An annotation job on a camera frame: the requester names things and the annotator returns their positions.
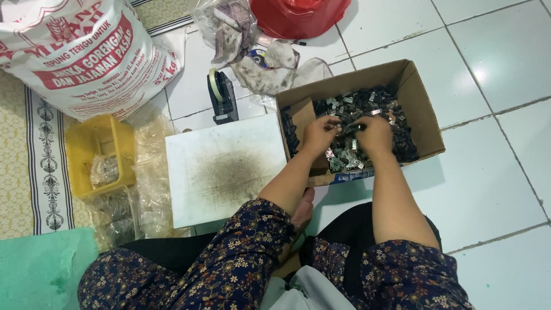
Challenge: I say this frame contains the clear bags of packed parts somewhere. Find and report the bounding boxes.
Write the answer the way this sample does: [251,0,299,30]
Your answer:
[88,154,140,252]

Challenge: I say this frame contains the white stained board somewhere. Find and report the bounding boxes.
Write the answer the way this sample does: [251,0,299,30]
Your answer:
[165,113,288,229]

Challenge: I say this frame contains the pile of black metal parts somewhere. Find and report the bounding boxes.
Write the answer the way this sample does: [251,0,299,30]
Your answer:
[280,84,419,163]

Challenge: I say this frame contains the green foam mat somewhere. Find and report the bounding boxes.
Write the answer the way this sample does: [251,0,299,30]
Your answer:
[0,227,100,310]

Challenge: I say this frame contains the yellow plastic basket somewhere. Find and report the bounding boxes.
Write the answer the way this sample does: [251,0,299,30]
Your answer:
[64,114,137,199]

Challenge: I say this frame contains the person's floral clothing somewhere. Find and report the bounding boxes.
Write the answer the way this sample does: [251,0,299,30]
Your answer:
[77,198,476,310]

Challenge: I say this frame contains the brown cardboard box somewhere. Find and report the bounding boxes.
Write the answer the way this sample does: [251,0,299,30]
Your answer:
[275,59,446,188]

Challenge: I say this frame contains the red plastic bag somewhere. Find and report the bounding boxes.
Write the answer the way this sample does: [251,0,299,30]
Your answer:
[250,0,352,40]

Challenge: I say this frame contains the dirty white cloth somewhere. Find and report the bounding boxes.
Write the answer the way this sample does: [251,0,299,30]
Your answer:
[230,40,334,96]

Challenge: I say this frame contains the person's right hand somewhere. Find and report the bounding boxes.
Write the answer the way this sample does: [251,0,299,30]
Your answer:
[344,115,394,161]

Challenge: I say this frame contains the black tape dispenser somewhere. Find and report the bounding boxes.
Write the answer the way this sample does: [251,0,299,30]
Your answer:
[207,68,239,126]

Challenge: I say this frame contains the pile of silver metal brackets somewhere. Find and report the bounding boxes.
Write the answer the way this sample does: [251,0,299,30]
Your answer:
[324,137,374,174]

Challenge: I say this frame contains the stack of clear plastic bags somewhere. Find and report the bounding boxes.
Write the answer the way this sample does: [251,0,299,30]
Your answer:
[131,113,190,239]

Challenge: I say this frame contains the white printed flour sack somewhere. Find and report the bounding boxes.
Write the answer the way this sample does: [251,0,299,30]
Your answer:
[0,0,187,122]

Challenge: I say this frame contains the person's left hand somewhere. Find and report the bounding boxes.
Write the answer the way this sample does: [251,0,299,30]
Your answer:
[302,115,343,157]

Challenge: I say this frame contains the person's foot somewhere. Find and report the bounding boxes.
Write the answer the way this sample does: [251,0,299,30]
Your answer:
[289,187,316,233]

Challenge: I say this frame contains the clear bag with dirty cloth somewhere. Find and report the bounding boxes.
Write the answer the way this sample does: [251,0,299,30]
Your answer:
[191,0,261,65]

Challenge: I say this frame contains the patterned floor mat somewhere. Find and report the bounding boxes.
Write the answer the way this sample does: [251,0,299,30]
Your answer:
[0,69,93,241]

